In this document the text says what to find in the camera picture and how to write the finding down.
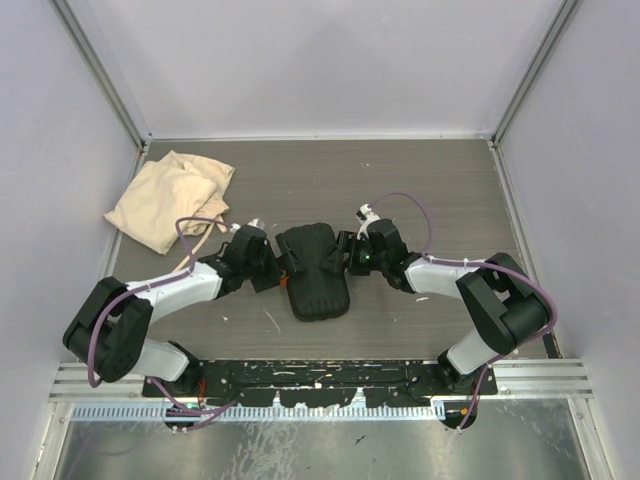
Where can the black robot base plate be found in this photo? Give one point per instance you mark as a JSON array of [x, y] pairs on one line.
[[315, 384]]

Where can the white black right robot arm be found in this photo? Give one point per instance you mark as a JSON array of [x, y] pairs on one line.
[[506, 307]]

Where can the beige cloth drawstring bag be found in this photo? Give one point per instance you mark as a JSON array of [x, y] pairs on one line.
[[178, 194]]

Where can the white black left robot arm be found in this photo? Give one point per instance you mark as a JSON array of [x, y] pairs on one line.
[[109, 333]]

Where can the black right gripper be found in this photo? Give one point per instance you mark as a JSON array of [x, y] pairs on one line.
[[346, 243]]

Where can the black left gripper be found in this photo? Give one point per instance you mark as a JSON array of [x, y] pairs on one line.
[[273, 279]]

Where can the black plastic tool case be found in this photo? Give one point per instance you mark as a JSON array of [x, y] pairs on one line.
[[315, 295]]

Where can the white slotted cable duct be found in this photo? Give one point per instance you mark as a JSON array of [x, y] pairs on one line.
[[159, 411]]

